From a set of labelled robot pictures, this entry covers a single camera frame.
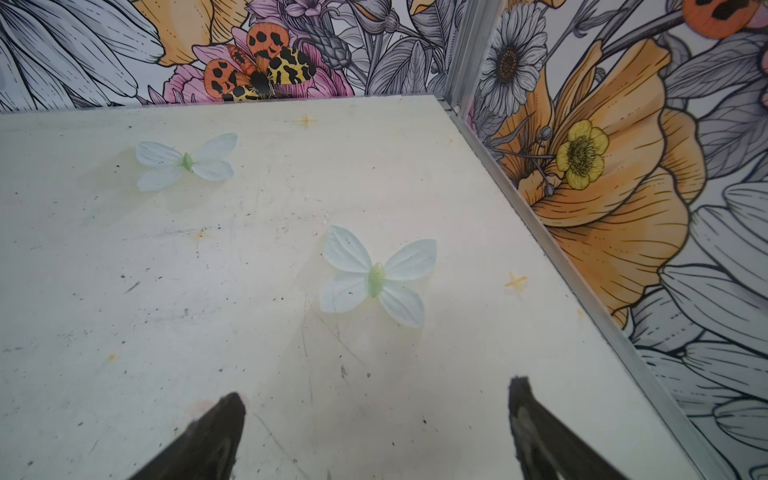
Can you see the aluminium corner post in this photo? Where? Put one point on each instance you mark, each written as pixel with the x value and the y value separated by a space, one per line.
pixel 468 54

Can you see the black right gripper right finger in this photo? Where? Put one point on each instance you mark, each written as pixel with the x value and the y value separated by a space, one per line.
pixel 545 447

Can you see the aluminium table edge rail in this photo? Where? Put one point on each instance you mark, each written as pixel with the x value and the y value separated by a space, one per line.
pixel 704 458

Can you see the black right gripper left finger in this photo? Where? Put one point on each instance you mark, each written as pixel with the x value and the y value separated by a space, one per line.
pixel 206 449

